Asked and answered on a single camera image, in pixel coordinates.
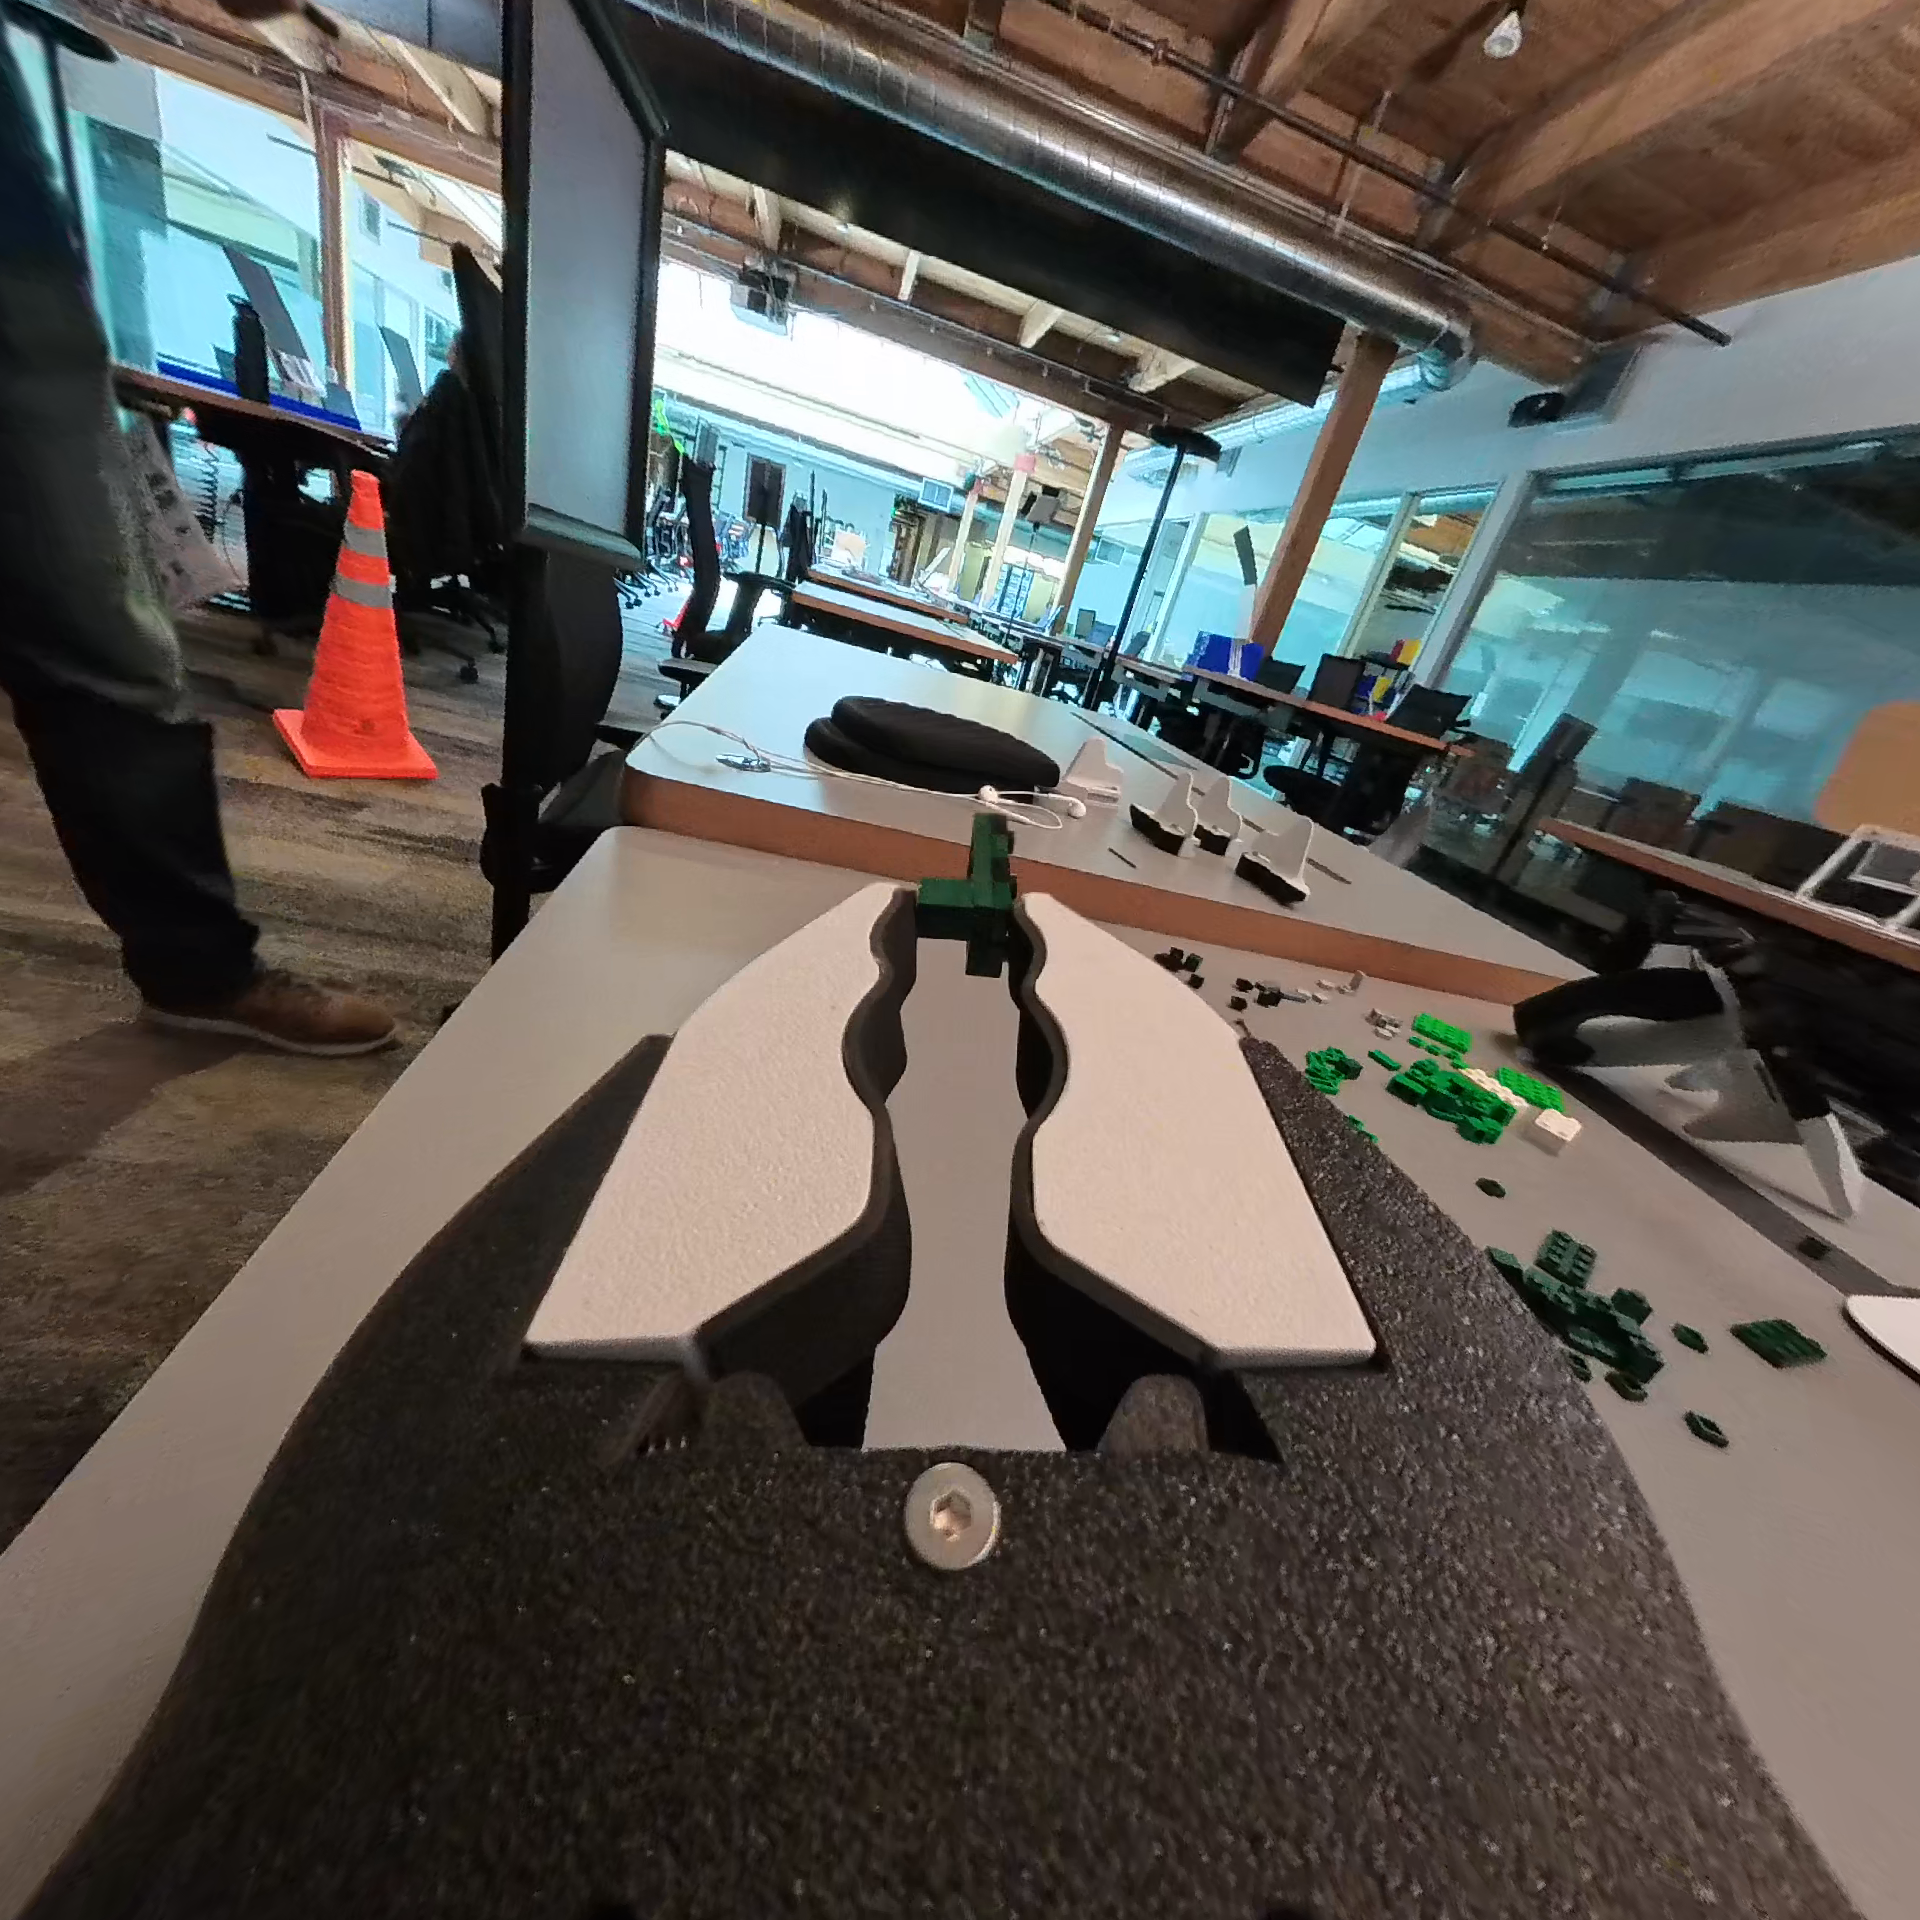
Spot brown office desk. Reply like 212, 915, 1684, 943
112, 360, 401, 634
1545, 816, 1920, 977
1119, 652, 1457, 753

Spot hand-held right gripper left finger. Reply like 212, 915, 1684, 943
521, 881, 922, 1451

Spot pile of dark green pieces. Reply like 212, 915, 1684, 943
1485, 1231, 1833, 1449

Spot black mesh office chair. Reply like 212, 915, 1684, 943
481, 540, 634, 932

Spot white printed bag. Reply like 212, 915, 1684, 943
112, 412, 249, 608

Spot orange traffic cone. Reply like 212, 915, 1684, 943
273, 468, 442, 784

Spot tan chair with white frame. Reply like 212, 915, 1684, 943
1792, 702, 1920, 905

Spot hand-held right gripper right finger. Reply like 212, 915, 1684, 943
1000, 891, 1381, 1451

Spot white wired earphones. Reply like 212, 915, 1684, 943
661, 721, 1092, 823

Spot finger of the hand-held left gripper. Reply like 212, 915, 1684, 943
1641, 1050, 1824, 1169
1792, 1106, 1871, 1220

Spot scattered black lego pieces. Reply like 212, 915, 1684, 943
1152, 943, 1367, 1039

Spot grey wood-edged table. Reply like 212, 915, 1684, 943
620, 619, 1578, 1003

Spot black oval pad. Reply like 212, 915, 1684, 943
832, 698, 1069, 779
804, 719, 1037, 794

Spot black tripod stand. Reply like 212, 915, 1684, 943
1103, 423, 1225, 707

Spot dark green lego assembly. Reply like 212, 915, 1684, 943
914, 814, 1037, 982

